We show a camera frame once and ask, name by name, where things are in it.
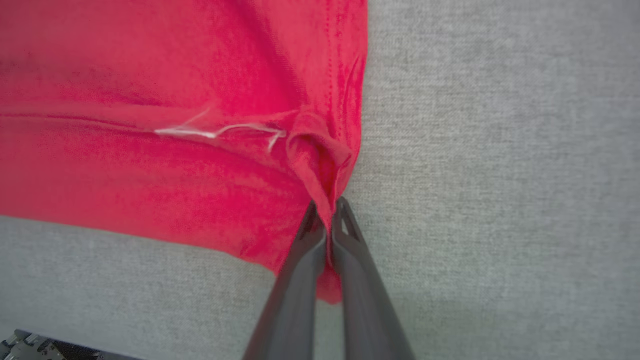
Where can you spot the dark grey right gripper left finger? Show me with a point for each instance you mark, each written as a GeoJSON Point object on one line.
{"type": "Point", "coordinates": [295, 300]}

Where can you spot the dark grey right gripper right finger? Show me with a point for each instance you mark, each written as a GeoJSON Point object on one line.
{"type": "Point", "coordinates": [365, 310]}

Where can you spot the red and white shirt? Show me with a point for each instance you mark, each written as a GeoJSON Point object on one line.
{"type": "Point", "coordinates": [175, 125]}

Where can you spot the black robot base chassis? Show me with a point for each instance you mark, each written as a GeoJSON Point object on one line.
{"type": "Point", "coordinates": [35, 347]}

